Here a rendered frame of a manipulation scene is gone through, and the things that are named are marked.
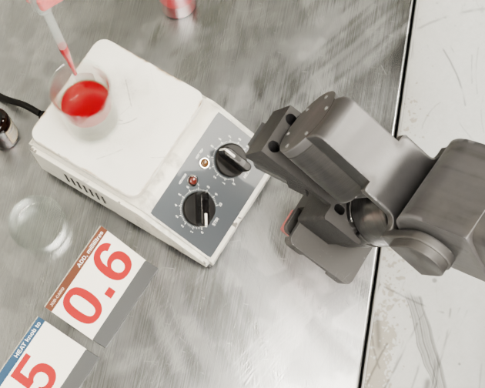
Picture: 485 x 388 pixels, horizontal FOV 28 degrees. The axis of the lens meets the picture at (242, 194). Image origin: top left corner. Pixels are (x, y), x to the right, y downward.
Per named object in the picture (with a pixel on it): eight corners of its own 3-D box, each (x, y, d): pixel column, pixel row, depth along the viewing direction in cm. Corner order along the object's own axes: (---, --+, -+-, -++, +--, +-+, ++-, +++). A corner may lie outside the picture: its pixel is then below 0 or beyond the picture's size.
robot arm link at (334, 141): (253, 173, 70) (322, 162, 59) (320, 83, 72) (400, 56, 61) (367, 272, 73) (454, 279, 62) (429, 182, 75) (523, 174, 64)
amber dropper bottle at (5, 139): (-5, 155, 97) (-24, 128, 90) (-16, 130, 97) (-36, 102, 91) (23, 142, 97) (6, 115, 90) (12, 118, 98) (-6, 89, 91)
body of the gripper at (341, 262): (279, 242, 78) (318, 240, 71) (342, 141, 81) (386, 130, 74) (339, 285, 80) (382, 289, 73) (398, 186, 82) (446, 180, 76)
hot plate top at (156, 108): (209, 98, 89) (208, 95, 89) (136, 204, 86) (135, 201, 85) (102, 38, 92) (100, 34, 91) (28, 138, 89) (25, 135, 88)
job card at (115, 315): (158, 269, 93) (154, 258, 89) (105, 349, 90) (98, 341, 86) (106, 236, 94) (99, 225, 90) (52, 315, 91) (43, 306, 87)
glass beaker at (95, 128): (53, 114, 89) (33, 76, 81) (103, 83, 90) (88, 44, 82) (86, 165, 87) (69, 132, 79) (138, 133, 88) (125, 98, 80)
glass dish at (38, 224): (35, 266, 93) (31, 261, 91) (1, 225, 94) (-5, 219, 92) (80, 229, 94) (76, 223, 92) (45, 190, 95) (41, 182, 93)
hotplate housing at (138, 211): (281, 163, 96) (282, 133, 88) (211, 273, 92) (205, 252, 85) (96, 58, 100) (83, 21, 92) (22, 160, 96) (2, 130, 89)
